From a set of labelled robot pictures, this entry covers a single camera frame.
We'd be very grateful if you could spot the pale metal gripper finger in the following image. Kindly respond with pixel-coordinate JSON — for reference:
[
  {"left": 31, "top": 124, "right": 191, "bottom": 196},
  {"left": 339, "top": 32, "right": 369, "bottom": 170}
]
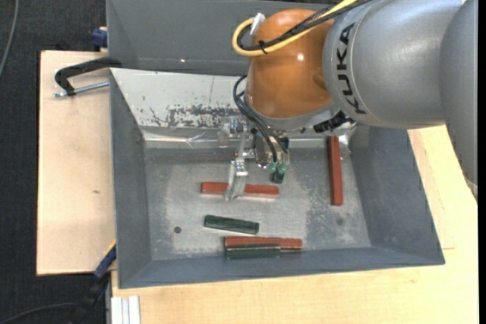
[
  {"left": 217, "top": 117, "right": 245, "bottom": 148},
  {"left": 223, "top": 159, "right": 250, "bottom": 202}
]

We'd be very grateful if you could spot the red-brown flat block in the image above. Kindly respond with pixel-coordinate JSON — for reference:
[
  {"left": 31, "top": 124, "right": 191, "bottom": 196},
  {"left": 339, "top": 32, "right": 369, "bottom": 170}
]
[
  {"left": 200, "top": 181, "right": 280, "bottom": 199},
  {"left": 223, "top": 235, "right": 304, "bottom": 251},
  {"left": 327, "top": 135, "right": 345, "bottom": 207}
]

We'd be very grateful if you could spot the grey metal bin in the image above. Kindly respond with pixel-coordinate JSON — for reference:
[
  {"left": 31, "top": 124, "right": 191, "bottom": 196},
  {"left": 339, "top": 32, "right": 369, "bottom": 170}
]
[{"left": 105, "top": 0, "right": 446, "bottom": 289}]

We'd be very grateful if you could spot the dark green flat block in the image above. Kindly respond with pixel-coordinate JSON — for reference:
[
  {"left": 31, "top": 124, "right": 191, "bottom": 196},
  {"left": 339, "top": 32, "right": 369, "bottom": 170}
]
[
  {"left": 204, "top": 214, "right": 260, "bottom": 236},
  {"left": 225, "top": 245, "right": 282, "bottom": 260}
]

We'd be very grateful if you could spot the pale wood flat board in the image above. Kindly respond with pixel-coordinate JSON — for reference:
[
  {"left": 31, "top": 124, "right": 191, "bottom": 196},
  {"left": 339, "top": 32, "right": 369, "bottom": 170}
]
[{"left": 36, "top": 50, "right": 117, "bottom": 276}]

